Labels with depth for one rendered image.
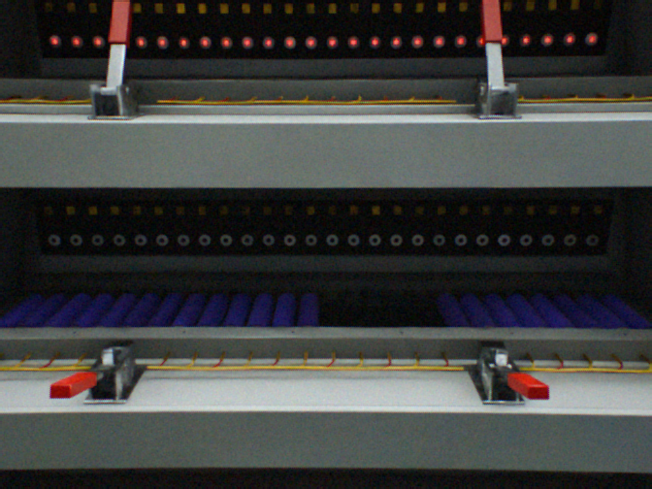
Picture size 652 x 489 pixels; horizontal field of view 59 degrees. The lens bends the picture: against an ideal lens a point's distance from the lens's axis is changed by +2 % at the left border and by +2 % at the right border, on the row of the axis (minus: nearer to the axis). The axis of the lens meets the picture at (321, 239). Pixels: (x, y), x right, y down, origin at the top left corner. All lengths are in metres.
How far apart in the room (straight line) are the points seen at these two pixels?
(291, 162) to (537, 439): 0.25
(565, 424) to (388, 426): 0.11
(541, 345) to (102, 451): 0.32
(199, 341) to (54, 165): 0.16
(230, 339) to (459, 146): 0.21
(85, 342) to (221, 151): 0.18
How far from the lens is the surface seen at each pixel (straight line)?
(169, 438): 0.41
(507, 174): 0.41
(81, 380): 0.37
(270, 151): 0.39
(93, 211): 0.58
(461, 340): 0.44
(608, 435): 0.44
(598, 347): 0.47
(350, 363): 0.43
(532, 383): 0.35
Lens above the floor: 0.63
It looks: 2 degrees up
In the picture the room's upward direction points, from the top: straight up
